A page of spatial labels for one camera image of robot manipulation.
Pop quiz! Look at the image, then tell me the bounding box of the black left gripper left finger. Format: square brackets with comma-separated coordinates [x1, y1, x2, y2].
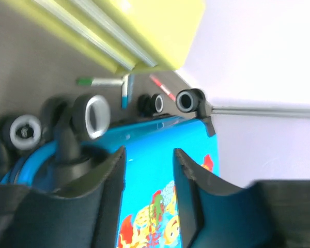
[0, 147, 126, 247]

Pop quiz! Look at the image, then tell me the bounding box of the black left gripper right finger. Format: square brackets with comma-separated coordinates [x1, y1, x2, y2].
[173, 149, 310, 247]

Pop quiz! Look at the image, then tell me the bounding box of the blue suitcase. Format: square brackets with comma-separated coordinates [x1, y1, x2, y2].
[0, 88, 219, 247]

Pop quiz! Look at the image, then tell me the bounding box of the marker pen green cap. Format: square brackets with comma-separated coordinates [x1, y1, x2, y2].
[76, 77, 123, 86]

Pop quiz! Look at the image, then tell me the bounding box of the marker pen blue cap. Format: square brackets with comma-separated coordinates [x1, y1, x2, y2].
[121, 74, 130, 109]

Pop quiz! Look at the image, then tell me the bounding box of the marker pen red cap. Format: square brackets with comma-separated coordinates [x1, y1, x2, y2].
[149, 75, 176, 102]

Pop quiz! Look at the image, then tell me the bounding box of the yellow-green drawer organizer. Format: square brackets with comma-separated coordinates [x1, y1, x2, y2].
[7, 1, 206, 74]

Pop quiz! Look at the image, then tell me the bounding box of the aluminium rail frame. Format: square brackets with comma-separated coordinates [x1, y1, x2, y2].
[211, 106, 310, 119]

